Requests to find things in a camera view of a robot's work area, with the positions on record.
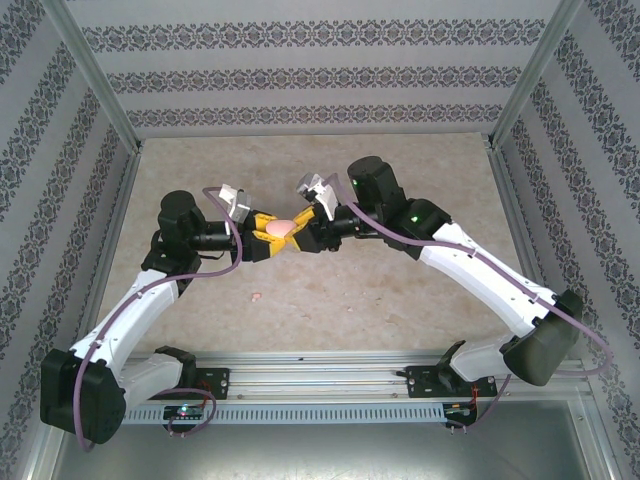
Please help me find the pink earbud charging case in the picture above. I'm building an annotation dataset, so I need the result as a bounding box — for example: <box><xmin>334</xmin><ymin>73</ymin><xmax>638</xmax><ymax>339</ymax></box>
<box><xmin>264</xmin><ymin>218</ymin><xmax>296</xmax><ymax>239</ymax></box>

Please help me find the small circuit board green light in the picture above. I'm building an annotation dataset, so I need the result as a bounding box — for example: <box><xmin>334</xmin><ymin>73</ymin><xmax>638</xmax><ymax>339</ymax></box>
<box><xmin>163</xmin><ymin>405</ymin><xmax>206</xmax><ymax>420</ymax></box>

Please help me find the grey metal sheet panel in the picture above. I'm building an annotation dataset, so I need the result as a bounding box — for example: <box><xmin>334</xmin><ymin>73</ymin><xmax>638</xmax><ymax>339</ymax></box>
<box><xmin>29</xmin><ymin>399</ymin><xmax>619</xmax><ymax>480</ymax></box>

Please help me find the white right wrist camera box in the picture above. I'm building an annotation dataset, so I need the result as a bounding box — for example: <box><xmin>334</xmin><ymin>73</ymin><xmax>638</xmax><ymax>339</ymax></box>
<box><xmin>294</xmin><ymin>171</ymin><xmax>337</xmax><ymax>221</ymax></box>

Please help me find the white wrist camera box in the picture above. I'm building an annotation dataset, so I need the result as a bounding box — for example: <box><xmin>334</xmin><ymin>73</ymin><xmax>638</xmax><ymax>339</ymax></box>
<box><xmin>218</xmin><ymin>183</ymin><xmax>255</xmax><ymax>225</ymax></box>
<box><xmin>294</xmin><ymin>171</ymin><xmax>337</xmax><ymax>221</ymax></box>

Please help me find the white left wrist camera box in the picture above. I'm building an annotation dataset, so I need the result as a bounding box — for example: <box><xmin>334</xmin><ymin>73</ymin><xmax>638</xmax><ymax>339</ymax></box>
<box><xmin>218</xmin><ymin>183</ymin><xmax>255</xmax><ymax>225</ymax></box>

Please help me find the aluminium table side rail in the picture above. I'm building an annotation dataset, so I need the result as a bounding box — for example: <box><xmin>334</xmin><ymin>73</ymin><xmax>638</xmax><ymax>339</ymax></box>
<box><xmin>74</xmin><ymin>149</ymin><xmax>145</xmax><ymax>354</ymax></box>
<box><xmin>487</xmin><ymin>147</ymin><xmax>569</xmax><ymax>359</ymax></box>

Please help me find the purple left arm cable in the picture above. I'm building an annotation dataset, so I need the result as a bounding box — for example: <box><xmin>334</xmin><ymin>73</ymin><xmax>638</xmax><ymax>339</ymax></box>
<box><xmin>77</xmin><ymin>186</ymin><xmax>246</xmax><ymax>453</ymax></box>

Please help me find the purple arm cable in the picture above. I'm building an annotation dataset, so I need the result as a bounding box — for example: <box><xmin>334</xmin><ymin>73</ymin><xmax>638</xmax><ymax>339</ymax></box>
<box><xmin>329</xmin><ymin>172</ymin><xmax>614</xmax><ymax>435</ymax></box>
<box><xmin>77</xmin><ymin>186</ymin><xmax>246</xmax><ymax>453</ymax></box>

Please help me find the aluminium mounting rail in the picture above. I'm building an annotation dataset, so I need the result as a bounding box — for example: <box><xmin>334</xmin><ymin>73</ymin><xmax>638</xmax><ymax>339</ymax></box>
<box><xmin>47</xmin><ymin>349</ymin><xmax>586</xmax><ymax>404</ymax></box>

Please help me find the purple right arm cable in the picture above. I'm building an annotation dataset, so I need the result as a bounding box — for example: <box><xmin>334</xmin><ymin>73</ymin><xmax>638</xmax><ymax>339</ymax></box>
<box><xmin>329</xmin><ymin>172</ymin><xmax>614</xmax><ymax>435</ymax></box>

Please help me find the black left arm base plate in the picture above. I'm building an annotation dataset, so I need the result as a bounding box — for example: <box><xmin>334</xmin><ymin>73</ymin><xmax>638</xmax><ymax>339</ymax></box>
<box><xmin>139</xmin><ymin>367</ymin><xmax>231</xmax><ymax>401</ymax></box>

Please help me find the grey slotted cable duct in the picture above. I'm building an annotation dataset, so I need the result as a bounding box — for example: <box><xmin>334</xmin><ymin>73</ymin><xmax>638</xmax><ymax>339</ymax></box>
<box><xmin>119</xmin><ymin>402</ymin><xmax>446</xmax><ymax>427</ymax></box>

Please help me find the aluminium frame post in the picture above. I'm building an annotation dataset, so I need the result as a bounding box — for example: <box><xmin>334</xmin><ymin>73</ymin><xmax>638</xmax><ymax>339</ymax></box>
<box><xmin>487</xmin><ymin>0</ymin><xmax>586</xmax><ymax>149</ymax></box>
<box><xmin>39</xmin><ymin>0</ymin><xmax>145</xmax><ymax>152</ymax></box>

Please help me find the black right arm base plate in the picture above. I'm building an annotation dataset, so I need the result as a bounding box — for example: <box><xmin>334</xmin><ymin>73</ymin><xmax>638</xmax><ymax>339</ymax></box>
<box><xmin>405</xmin><ymin>364</ymin><xmax>499</xmax><ymax>400</ymax></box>

